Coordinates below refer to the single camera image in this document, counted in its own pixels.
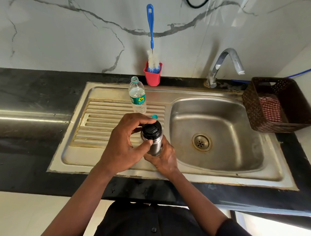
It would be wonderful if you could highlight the person's left hand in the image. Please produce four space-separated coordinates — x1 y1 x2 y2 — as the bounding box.
98 113 157 176

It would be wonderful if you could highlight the person's right hand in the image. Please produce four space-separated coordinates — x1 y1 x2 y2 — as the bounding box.
143 135 179 177

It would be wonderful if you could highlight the steel flask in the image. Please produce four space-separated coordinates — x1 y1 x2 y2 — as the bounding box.
141 136 164 156

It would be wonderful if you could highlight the black flask lid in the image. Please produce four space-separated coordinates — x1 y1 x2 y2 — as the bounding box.
141 120 163 142

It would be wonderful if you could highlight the person's right forearm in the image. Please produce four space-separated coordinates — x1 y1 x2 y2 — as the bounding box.
168 170 235 234

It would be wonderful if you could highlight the person's left forearm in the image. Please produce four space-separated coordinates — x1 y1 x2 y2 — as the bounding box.
41 168 117 236

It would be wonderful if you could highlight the round sink drain strainer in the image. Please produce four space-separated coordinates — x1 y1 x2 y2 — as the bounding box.
192 132 213 153

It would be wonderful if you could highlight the clear plastic water bottle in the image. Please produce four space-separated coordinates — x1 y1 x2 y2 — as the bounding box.
128 76 147 114

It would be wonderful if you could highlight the stainless steel sink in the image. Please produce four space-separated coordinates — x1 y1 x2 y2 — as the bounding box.
47 82 299 191

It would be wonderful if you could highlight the red brush holder cup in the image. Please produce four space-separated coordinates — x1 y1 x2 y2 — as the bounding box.
143 61 163 87

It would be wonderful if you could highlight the person's black shirt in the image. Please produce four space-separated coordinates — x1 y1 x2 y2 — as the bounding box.
93 199 253 236

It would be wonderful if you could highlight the chrome sink faucet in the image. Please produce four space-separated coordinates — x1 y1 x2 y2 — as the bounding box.
206 48 245 89

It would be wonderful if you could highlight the red checkered cloth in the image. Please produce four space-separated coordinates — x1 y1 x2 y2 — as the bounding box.
259 96 284 123

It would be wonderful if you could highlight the blue bottle brush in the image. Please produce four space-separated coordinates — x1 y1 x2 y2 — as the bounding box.
146 4 161 73

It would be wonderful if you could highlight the brown woven plastic basket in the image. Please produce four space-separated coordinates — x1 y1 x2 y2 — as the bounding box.
242 77 311 134

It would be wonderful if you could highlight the black cable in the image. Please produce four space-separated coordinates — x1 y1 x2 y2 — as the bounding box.
186 0 209 9

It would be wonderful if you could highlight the blue hose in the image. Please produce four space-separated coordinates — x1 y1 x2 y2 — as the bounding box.
230 69 311 84

